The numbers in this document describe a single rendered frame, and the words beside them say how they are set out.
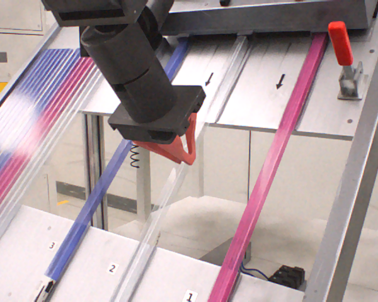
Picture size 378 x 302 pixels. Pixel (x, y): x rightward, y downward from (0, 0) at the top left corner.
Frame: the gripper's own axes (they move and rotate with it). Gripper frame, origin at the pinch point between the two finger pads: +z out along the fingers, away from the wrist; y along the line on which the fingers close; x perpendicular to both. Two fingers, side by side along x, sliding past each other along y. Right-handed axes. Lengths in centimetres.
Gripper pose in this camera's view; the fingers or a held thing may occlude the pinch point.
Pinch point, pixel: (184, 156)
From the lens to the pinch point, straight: 54.0
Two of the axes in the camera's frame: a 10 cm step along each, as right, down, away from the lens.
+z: 3.7, 6.3, 6.8
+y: -8.2, -1.1, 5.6
